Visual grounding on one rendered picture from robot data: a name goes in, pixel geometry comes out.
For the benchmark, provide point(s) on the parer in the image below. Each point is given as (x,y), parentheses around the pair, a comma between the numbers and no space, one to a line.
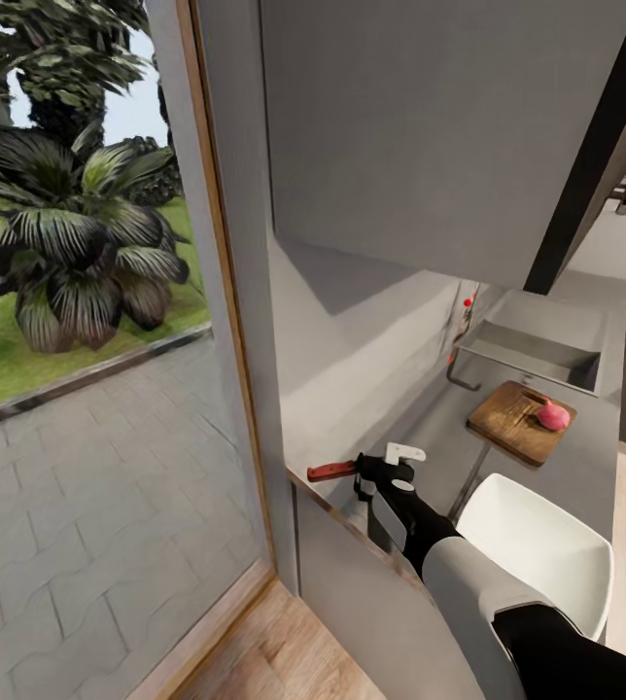
(332,469)

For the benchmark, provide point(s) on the cutting board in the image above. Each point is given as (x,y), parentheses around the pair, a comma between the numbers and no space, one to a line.
(510,418)

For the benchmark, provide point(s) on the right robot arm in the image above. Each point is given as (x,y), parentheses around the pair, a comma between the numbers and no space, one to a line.
(518,643)

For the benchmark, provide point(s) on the bowl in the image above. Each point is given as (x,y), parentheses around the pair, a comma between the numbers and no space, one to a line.
(544,546)

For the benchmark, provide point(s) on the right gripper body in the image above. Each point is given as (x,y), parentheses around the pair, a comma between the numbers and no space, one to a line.
(374,467)

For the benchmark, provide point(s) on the drop in sink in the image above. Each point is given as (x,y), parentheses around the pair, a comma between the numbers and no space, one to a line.
(554,339)

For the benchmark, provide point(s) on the vidalia onion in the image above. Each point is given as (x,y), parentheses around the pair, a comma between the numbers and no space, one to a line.
(552,416)

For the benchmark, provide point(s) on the fixed window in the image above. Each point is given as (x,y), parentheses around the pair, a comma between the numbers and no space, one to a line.
(134,529)

